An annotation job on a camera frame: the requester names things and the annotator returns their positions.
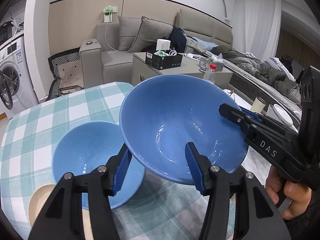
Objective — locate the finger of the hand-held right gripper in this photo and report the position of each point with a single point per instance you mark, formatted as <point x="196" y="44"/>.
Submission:
<point x="251" y="112"/>
<point x="231" y="112"/>

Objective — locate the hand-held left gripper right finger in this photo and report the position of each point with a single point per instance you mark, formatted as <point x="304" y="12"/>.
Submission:
<point x="195" y="167"/>

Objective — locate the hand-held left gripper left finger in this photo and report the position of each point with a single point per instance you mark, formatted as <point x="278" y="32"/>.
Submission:
<point x="122" y="170"/>

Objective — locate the large blue bowl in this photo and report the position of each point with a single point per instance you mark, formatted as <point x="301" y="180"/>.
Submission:
<point x="82" y="150"/>

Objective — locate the beige plate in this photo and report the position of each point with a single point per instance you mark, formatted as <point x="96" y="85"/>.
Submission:
<point x="40" y="202"/>

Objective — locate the person's right hand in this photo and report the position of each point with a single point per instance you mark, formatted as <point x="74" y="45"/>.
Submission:
<point x="297" y="195"/>

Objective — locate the cream cup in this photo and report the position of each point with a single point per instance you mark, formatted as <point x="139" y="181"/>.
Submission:
<point x="257" y="105"/>

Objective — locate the white round container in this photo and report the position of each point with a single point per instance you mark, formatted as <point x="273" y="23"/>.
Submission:
<point x="281" y="115"/>

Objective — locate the plastic water bottle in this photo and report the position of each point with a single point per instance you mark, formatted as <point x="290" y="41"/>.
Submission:
<point x="209" y="76"/>

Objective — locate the grey blanket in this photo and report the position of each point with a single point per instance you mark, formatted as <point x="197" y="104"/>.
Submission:
<point x="262" y="70"/>

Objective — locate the small grey box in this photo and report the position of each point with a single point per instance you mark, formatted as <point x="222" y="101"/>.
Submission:
<point x="217" y="66"/>

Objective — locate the teal checked tablecloth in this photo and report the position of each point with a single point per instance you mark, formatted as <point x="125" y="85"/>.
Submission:
<point x="62" y="110"/>

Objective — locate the black box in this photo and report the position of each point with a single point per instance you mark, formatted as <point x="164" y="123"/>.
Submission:
<point x="162" y="61"/>

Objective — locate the dark jacket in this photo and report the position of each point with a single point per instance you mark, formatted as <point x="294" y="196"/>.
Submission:
<point x="178" y="40"/>

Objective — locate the beige padded headboard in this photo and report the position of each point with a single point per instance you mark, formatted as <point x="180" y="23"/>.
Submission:
<point x="200" y="25"/>

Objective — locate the white curtain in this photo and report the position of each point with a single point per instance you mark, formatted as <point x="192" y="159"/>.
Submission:
<point x="257" y="17"/>

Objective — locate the white box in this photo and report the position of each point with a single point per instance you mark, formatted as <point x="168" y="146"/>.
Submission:
<point x="163" y="45"/>

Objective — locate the grey side cabinet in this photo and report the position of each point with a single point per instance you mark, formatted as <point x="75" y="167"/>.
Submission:
<point x="142" y="65"/>

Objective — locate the grey cushion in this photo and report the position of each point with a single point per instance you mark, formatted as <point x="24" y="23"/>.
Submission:
<point x="152" y="35"/>
<point x="128" y="32"/>

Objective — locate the grey sofa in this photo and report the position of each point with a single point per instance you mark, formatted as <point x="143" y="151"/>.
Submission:
<point x="92" y="62"/>

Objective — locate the black white patterned bag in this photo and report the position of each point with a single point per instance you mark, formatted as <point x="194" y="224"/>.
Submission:
<point x="65" y="60"/>

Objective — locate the white washing machine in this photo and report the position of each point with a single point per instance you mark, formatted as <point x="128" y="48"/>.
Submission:
<point x="22" y="85"/>

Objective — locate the small remote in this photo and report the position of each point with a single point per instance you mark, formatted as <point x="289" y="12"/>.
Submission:
<point x="89" y="42"/>

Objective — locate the black pressure cooker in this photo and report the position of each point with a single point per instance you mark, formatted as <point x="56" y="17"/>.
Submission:
<point x="5" y="31"/>

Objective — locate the white wall switch panel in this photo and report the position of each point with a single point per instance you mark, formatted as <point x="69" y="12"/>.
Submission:
<point x="108" y="17"/>

